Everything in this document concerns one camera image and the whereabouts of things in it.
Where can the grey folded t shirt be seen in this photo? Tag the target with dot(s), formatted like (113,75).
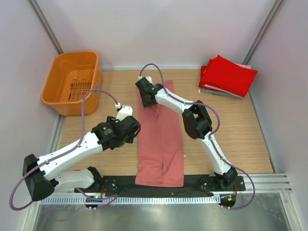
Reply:
(214,92)

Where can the corner metal post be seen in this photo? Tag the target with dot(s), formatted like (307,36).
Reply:
(44,23)
(264,29)

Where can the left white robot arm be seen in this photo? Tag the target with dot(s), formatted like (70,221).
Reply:
(47,174)

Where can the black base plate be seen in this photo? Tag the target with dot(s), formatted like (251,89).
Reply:
(126,186)

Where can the orange plastic basket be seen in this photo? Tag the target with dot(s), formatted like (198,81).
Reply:
(71,75)

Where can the white slotted cable duct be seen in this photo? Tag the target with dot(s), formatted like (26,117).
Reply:
(81,200)

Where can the left corner metal post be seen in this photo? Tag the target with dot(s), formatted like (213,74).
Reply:
(44,23)

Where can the right corner metal post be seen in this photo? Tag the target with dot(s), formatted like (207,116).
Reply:
(264,29)

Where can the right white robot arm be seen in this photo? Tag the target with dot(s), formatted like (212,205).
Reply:
(198,126)

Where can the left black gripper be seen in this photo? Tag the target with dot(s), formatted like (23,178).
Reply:
(112,121)

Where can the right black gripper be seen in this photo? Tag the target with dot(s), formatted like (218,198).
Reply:
(145,103)

